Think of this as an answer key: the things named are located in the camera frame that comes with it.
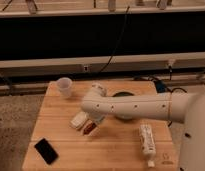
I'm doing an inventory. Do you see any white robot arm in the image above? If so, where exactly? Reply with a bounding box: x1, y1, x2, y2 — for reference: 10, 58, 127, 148
81, 83, 205, 171

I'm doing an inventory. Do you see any green bowl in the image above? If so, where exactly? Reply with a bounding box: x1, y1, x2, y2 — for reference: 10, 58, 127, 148
111, 91, 137, 121

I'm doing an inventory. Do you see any clear plastic cup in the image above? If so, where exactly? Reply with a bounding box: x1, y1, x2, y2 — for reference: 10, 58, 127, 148
56, 77, 72, 98

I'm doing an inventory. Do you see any white tube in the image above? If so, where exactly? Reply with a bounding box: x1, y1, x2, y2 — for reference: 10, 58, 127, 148
139, 124, 156, 168

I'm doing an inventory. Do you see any black smartphone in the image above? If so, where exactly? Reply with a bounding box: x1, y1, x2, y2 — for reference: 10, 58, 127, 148
34, 138, 58, 165

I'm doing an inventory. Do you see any blue power adapter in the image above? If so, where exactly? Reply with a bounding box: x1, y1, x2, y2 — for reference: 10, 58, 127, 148
155, 81, 166, 93

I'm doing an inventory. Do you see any black cable coil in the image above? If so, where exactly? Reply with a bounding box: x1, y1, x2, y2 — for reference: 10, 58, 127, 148
134, 75, 189, 94

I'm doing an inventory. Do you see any black hanging cable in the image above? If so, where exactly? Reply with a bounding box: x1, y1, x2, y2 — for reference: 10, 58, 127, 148
97, 4, 132, 74

